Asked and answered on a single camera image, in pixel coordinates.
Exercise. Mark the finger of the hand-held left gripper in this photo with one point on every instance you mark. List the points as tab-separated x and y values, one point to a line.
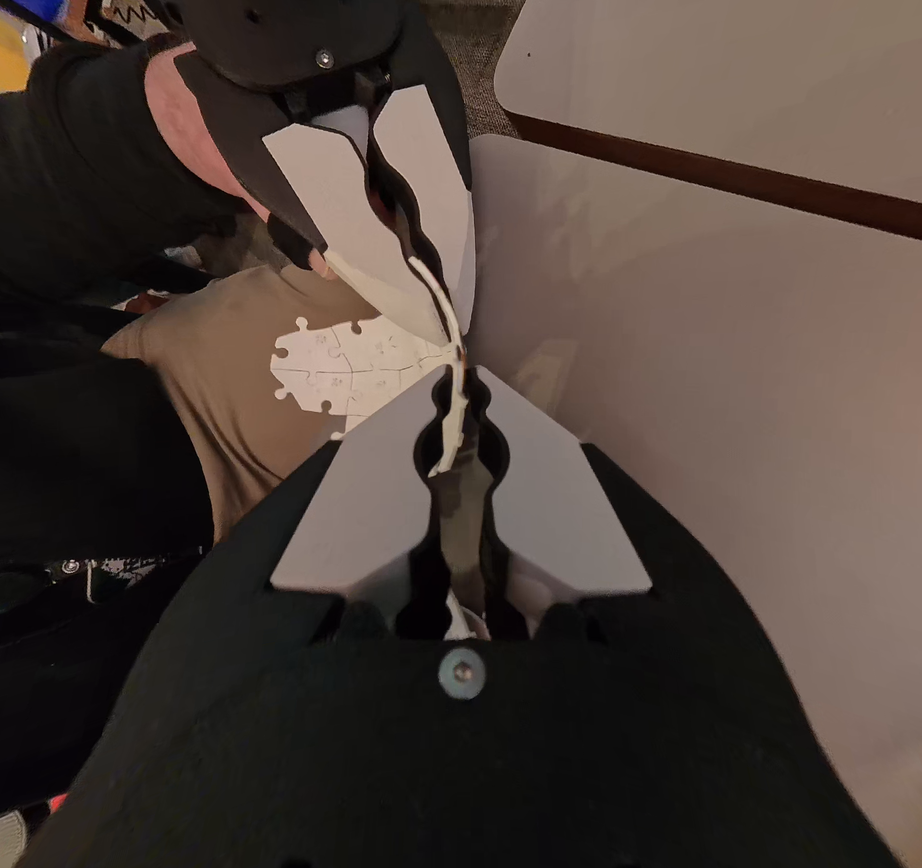
324	191
439	184

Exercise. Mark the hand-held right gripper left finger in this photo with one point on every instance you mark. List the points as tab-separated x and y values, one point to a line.
360	508

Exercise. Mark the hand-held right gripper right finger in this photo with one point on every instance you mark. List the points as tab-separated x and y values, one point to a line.
562	522

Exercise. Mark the partly built white puzzle ball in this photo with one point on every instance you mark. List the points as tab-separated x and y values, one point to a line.
338	371

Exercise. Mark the person's left forearm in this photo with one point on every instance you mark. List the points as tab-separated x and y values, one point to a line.
72	162

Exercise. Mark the person's left hand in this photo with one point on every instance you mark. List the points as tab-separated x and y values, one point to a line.
194	133

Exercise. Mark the wooden-edged white table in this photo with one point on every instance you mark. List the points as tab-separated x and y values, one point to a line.
720	54

